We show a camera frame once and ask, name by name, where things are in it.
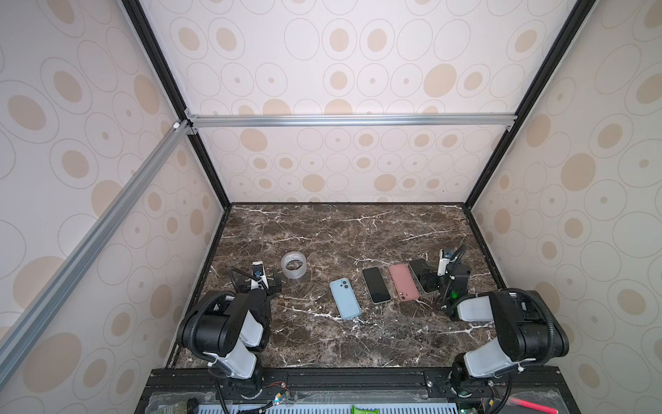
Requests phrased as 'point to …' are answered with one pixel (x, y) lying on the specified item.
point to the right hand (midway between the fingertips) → (449, 267)
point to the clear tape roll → (294, 265)
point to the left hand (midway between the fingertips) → (265, 266)
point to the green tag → (358, 410)
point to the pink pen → (533, 405)
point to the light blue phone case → (345, 298)
